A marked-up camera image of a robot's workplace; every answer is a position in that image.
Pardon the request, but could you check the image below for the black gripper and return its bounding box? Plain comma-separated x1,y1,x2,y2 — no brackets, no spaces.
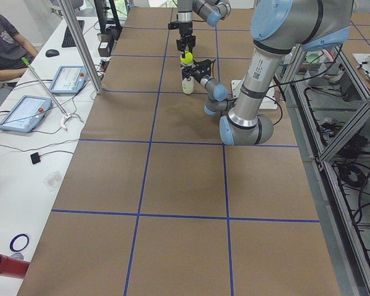
176,22,196,59
181,59,215,82

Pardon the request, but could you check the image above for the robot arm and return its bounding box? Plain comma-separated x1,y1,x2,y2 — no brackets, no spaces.
174,1,353,145
173,0,231,59

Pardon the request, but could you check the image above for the black box with label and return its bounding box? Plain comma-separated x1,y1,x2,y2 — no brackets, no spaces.
98,34,114,57

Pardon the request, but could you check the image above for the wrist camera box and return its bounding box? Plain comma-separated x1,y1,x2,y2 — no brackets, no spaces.
168,22,179,30

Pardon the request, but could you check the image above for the metal rod green tip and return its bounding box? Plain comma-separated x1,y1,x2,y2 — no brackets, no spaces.
22,57,83,131

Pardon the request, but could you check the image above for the lower teach pendant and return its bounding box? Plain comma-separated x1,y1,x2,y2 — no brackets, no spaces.
0,95,52,133

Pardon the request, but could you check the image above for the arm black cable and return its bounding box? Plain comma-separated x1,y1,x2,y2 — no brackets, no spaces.
224,73,292,127

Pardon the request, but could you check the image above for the white blue tennis ball can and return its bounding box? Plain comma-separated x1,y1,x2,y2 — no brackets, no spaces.
181,62,195,94

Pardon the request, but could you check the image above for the aluminium frame post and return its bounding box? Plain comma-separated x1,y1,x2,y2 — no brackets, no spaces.
58,0,102,94

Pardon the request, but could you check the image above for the blue tape ring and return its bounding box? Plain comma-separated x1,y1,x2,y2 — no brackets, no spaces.
10,233,31,252

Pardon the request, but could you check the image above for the small black square pad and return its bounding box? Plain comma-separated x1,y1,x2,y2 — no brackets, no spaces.
30,152,41,165

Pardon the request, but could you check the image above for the black computer mouse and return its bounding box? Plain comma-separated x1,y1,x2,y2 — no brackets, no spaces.
45,49,60,57

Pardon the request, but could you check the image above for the black keyboard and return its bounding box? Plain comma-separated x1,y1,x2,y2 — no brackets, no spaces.
61,19,85,49

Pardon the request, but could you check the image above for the teach pendant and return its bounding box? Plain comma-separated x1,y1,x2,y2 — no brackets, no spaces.
0,95,52,133
49,65,88,95

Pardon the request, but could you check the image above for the black monitor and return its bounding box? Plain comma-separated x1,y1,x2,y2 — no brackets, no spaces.
94,0,122,39

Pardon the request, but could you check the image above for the Roland Garros tennis ball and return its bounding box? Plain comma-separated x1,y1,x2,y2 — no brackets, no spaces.
180,51,193,67

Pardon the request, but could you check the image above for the seated person grey shirt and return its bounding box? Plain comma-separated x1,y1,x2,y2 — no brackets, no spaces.
0,14,38,82

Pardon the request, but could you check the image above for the upper teach pendant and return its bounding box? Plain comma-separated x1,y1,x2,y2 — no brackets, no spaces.
49,65,88,95

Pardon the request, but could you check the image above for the red cylinder background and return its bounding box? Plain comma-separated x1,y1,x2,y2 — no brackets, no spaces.
0,254,30,279

